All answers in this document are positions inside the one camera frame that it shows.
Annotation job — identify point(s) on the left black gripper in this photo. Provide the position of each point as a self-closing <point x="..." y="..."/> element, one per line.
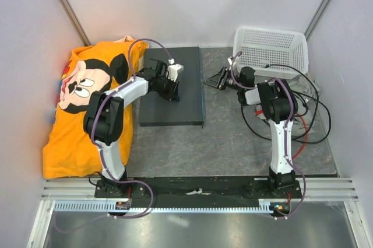
<point x="172" y="95"/>

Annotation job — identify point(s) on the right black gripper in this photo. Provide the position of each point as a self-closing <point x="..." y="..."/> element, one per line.
<point x="214" y="80"/>

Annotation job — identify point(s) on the dark blue network switch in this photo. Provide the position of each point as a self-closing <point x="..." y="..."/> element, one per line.
<point x="173" y="103"/>

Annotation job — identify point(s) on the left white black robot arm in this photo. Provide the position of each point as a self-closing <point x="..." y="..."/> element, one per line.
<point x="104" y="118"/>

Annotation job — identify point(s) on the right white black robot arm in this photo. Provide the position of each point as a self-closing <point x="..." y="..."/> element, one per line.
<point x="279" y="108"/>

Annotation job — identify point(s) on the white plastic basket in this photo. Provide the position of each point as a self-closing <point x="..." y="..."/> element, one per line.
<point x="271" y="53"/>

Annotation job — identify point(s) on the grey cloth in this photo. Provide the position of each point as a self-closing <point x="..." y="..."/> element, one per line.
<point x="303" y="91"/>

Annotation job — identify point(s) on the orange mickey mouse cloth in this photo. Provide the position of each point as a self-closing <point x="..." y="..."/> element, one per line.
<point x="105" y="66"/>

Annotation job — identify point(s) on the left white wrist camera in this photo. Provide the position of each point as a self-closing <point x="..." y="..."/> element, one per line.
<point x="173" y="71"/>

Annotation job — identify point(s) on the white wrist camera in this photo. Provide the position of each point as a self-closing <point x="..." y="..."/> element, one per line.
<point x="173" y="71"/>
<point x="231" y="62"/>

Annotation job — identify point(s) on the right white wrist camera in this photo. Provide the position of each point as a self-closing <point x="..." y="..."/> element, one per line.
<point x="231" y="62"/>

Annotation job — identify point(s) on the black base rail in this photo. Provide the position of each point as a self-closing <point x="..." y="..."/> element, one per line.
<point x="197" y="192"/>

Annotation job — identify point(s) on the white slotted cable duct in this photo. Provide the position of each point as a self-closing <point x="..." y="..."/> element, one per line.
<point x="256" y="207"/>

